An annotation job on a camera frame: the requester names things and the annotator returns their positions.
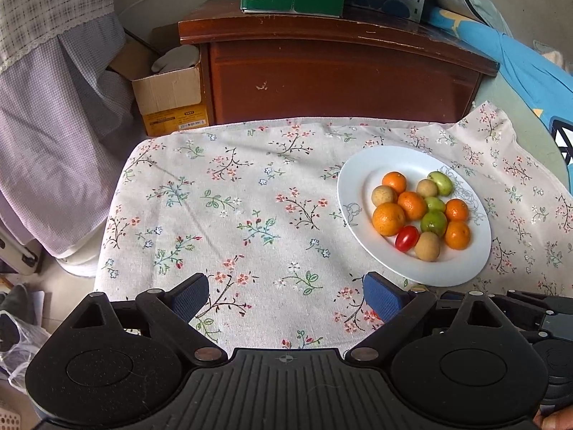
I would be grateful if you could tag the blue shark plush pillow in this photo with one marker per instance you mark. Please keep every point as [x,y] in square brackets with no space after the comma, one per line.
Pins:
[544,87]

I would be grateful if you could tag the clear plastic bag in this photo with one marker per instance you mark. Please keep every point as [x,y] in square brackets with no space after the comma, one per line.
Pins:
[20,342]

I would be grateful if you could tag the white device on floor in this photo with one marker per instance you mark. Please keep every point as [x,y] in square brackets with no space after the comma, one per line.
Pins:
[19,259]

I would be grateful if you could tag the small orange mandarin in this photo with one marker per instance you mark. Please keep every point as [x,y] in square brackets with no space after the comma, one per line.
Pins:
[458,235]
[457,210]

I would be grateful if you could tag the person right hand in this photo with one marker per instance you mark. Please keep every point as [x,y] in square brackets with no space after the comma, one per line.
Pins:
[560,420]

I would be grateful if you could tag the round green jujube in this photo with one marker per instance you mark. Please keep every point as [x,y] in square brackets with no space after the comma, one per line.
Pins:
[435,222]

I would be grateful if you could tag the dark wooden cabinet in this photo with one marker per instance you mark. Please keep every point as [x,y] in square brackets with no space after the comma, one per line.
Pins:
[365,65]

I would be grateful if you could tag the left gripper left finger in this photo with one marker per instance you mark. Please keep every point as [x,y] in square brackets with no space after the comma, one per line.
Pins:
[168,314]

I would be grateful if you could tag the small green jujube top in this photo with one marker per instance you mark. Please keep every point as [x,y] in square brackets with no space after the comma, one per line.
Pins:
[442,181]

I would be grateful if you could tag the large orange mandarin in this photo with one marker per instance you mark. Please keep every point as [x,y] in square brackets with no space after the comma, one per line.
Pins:
[388,219]

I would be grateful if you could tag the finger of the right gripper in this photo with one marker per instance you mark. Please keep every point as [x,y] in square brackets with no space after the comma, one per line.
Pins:
[558,304]
[522,315]

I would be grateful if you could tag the white plate with rose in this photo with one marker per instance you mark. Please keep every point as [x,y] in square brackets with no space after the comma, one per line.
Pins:
[364,171]

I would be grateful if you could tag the floral tablecloth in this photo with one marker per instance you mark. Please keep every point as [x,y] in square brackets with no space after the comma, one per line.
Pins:
[254,208]

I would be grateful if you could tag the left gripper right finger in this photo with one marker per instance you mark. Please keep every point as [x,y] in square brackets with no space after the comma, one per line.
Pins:
[401,311]

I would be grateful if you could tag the small green jujube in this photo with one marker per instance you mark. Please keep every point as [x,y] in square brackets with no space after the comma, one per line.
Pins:
[442,181]
[435,204]

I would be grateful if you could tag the red cherry tomato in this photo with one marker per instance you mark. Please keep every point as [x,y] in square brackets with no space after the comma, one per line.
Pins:
[406,238]

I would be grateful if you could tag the cardboard box on floor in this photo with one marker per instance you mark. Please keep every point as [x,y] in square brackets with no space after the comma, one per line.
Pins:
[169,87]

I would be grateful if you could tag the plaid purple cloth cover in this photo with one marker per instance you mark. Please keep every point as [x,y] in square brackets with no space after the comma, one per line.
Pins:
[66,119]

